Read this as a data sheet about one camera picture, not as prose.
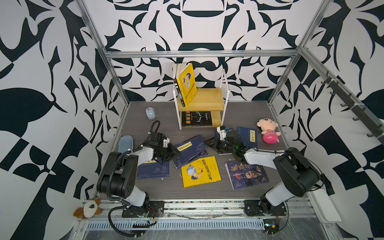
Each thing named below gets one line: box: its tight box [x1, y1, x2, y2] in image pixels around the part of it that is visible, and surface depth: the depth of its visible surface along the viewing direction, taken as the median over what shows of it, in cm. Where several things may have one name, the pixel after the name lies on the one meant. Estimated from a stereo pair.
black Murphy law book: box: [181, 111, 213, 127], surface depth 107 cm
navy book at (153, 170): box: [137, 157, 171, 180], surface depth 87 cm
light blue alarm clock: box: [145, 106, 158, 122], surface depth 106 cm
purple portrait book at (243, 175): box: [224, 160, 270, 191], surface depth 85 cm
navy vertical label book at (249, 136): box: [237, 126, 258, 148], surface depth 103 cm
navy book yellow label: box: [172, 135, 208, 169], surface depth 91 cm
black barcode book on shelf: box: [173, 78, 186, 107], surface depth 83 cm
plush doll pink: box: [256, 117, 281, 144], surface depth 99 cm
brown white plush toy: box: [73, 199, 103, 219], surface depth 74 cm
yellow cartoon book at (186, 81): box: [176, 62, 197, 108], surface depth 83 cm
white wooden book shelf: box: [173, 69, 230, 130], surface depth 92 cm
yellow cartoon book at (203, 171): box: [181, 155, 222, 188], surface depth 87 cm
